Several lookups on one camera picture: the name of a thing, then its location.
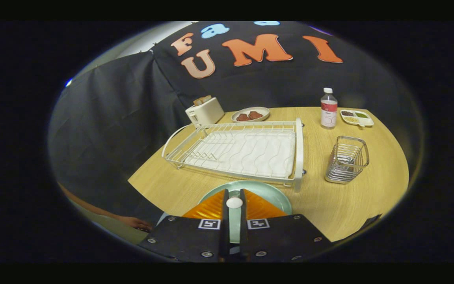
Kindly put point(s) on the clear bottle with red label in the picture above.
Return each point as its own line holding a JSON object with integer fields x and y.
{"x": 328, "y": 114}

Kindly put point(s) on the dark grey chair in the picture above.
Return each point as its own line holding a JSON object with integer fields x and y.
{"x": 372, "y": 221}

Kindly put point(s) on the toast slices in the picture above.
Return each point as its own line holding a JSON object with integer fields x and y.
{"x": 202, "y": 99}

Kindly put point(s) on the brown food piece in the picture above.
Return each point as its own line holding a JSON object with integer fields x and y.
{"x": 243, "y": 117}
{"x": 256, "y": 115}

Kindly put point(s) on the mint green plate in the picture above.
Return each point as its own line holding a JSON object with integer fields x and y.
{"x": 268, "y": 194}

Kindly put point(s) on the beige plate with brown food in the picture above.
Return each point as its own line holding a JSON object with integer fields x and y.
{"x": 264, "y": 111}

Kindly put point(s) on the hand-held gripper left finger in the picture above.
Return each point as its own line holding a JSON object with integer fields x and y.
{"x": 187, "y": 236}

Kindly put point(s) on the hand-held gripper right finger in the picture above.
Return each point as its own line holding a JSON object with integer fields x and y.
{"x": 243, "y": 221}

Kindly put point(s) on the white toaster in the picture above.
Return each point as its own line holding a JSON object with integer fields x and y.
{"x": 207, "y": 113}

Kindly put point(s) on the white divided snack dish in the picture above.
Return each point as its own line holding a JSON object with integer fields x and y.
{"x": 356, "y": 118}

